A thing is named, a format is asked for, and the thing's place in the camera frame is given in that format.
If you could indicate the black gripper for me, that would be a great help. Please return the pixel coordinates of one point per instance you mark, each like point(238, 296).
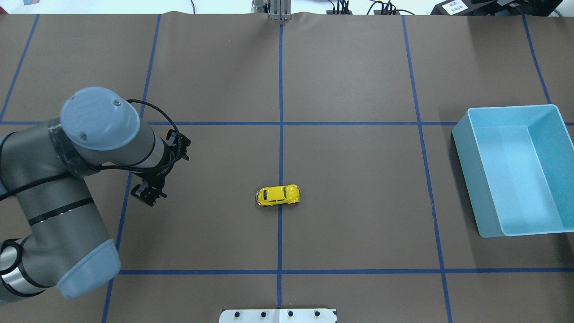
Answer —
point(157, 181)

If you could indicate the yellow beetle toy car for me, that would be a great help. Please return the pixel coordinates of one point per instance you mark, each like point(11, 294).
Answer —
point(278, 195)

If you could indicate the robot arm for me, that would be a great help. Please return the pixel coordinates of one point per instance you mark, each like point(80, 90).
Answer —
point(44, 167)

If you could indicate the black box with label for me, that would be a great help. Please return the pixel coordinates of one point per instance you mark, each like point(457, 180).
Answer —
point(453, 8)

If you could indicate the light blue plastic bin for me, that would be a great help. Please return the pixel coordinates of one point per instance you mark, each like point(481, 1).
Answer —
point(518, 165)

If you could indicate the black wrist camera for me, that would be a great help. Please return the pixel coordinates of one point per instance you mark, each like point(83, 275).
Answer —
point(178, 144)

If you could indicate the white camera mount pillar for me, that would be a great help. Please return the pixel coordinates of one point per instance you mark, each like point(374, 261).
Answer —
point(312, 315)

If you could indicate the aluminium frame post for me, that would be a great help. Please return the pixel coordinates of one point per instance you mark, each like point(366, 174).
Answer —
point(280, 10)

